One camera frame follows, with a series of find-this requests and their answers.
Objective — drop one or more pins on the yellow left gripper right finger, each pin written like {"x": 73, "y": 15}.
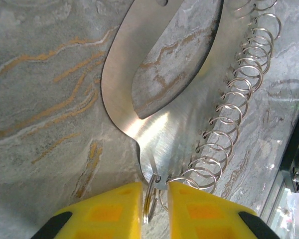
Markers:
{"x": 209, "y": 219}

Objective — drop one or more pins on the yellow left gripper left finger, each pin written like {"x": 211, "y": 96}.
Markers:
{"x": 109, "y": 219}

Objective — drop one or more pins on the double split steel keyring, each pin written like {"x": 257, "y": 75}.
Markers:
{"x": 147, "y": 199}

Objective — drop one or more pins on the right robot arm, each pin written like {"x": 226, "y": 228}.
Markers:
{"x": 297, "y": 139}

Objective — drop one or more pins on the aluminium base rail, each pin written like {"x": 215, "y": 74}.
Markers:
{"x": 286, "y": 206}

